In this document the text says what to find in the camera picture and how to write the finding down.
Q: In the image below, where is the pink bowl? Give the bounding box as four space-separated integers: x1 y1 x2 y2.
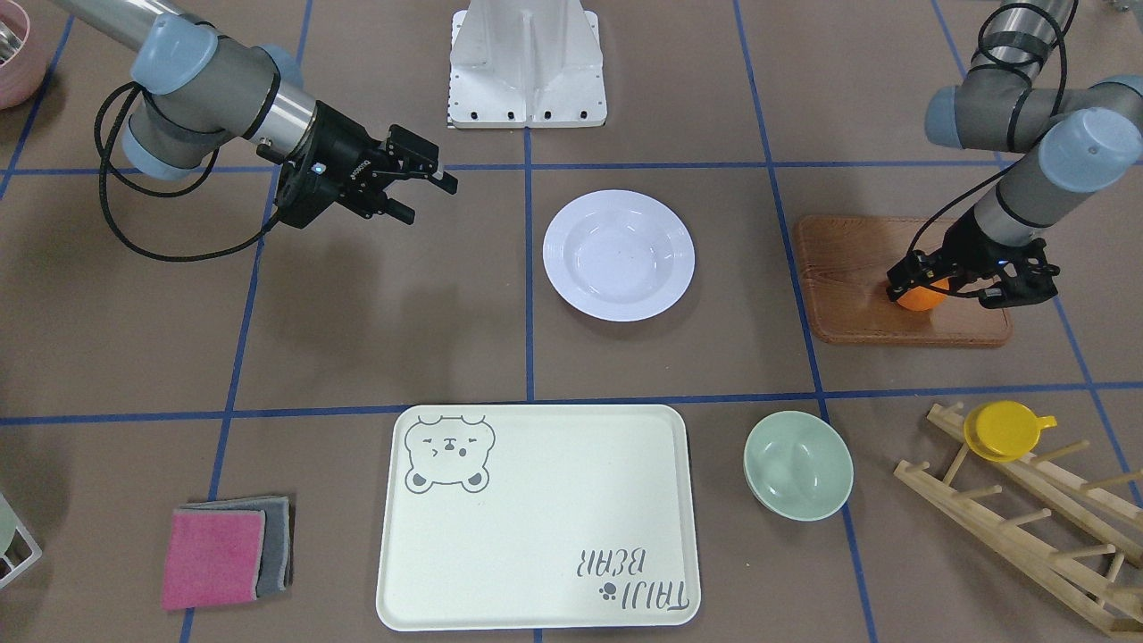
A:
1 1 49 110

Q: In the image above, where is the pink cloth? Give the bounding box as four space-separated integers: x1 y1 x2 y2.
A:
161 509 265 611

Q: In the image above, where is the white round plate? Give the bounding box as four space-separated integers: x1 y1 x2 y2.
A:
542 188 697 322

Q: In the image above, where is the white wire cup rack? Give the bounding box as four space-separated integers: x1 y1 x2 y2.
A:
1 495 43 589

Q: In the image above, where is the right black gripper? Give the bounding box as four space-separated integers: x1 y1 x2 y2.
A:
275 101 458 230

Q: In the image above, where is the grey cloth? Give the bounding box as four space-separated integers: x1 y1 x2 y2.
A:
175 496 291 601

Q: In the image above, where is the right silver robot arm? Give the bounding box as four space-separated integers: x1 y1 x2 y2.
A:
61 1 457 230

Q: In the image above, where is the wooden dish rack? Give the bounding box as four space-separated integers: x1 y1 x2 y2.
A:
894 403 1142 642

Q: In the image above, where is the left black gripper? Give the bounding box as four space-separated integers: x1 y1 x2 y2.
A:
886 210 1033 303

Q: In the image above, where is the cream bear tray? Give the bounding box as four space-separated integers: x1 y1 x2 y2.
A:
376 405 702 630

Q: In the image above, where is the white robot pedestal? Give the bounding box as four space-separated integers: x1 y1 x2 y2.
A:
446 1 608 129

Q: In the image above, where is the wooden cutting board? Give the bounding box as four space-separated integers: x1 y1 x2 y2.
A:
793 214 1014 347

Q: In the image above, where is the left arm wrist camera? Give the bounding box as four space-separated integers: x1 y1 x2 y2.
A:
980 238 1061 310

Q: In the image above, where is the green bowl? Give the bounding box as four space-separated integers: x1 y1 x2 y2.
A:
743 410 855 522

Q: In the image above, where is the yellow mug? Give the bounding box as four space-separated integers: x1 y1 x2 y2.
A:
961 400 1057 463

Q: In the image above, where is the orange fruit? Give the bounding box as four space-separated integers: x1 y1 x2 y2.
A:
897 278 950 311

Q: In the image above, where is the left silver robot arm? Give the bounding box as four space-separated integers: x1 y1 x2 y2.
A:
886 1 1142 310

